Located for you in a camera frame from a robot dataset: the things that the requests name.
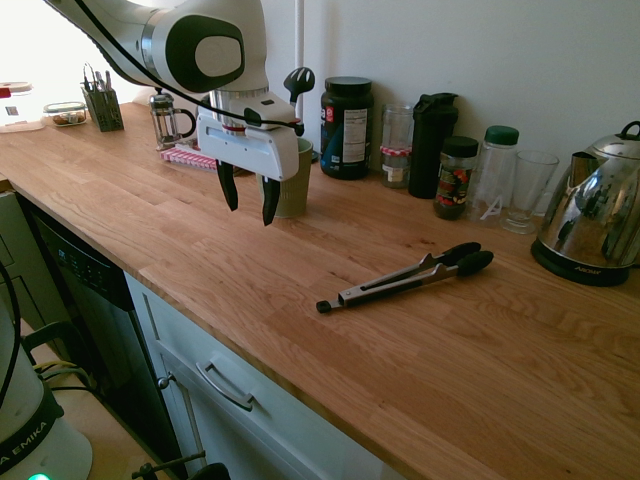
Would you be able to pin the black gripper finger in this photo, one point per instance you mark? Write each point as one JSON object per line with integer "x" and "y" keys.
{"x": 270, "y": 200}
{"x": 229, "y": 187}

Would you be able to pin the black protein powder tub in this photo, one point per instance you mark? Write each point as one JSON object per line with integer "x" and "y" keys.
{"x": 347, "y": 130}

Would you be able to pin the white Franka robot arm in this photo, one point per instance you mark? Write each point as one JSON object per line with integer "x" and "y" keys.
{"x": 210, "y": 50}

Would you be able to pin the stainless steel electric kettle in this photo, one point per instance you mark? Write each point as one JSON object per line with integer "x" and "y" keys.
{"x": 595, "y": 210}

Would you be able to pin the spice jar with black lid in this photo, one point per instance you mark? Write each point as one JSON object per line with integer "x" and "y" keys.
{"x": 454, "y": 185}

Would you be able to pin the steel tongs with black tips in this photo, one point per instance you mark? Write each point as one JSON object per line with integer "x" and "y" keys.
{"x": 395, "y": 285}

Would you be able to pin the black kettle base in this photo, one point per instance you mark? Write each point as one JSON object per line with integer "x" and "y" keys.
{"x": 575, "y": 270}

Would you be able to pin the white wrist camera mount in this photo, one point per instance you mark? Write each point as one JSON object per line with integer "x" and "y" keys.
{"x": 265, "y": 112}

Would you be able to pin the tall white candle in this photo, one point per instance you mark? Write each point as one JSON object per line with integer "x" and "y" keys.
{"x": 300, "y": 40}

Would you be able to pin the black slotted spatula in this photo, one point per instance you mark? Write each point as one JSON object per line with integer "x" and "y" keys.
{"x": 300, "y": 80}

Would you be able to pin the green ribbed utensil holder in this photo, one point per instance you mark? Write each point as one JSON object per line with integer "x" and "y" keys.
{"x": 296, "y": 200}

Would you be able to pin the white container with red clip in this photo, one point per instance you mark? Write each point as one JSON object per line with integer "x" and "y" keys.
{"x": 17, "y": 112}

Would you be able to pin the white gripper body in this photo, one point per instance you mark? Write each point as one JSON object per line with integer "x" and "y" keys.
{"x": 250, "y": 147}

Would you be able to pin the clear bottle with green lid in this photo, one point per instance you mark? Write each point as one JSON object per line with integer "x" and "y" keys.
{"x": 492, "y": 175}

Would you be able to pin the glass jar with checked band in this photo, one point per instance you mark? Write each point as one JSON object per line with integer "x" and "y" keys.
{"x": 397, "y": 150}

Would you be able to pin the clear footed drinking glass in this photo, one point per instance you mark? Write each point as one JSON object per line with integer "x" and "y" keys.
{"x": 532, "y": 185}

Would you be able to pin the metal utensil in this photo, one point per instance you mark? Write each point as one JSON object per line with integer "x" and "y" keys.
{"x": 88, "y": 77}
{"x": 106, "y": 81}

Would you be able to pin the red checkered book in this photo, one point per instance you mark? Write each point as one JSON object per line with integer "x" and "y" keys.
{"x": 190, "y": 157}

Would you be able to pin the grey cutlery caddy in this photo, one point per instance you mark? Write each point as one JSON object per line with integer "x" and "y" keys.
{"x": 105, "y": 112}

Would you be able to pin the white kitchen cabinet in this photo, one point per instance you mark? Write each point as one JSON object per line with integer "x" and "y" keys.
{"x": 280, "y": 430}

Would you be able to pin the glass food container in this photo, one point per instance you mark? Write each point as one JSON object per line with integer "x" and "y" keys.
{"x": 64, "y": 115}

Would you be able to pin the black shaker bottle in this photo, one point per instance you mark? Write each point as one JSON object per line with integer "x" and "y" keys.
{"x": 430, "y": 150}

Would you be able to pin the round metal cabinet knob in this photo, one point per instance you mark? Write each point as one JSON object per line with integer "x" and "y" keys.
{"x": 165, "y": 381}

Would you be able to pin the black dishwasher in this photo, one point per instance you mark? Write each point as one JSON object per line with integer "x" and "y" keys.
{"x": 100, "y": 310}

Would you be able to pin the glass French press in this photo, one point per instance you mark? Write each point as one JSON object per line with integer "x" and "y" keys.
{"x": 167, "y": 122}

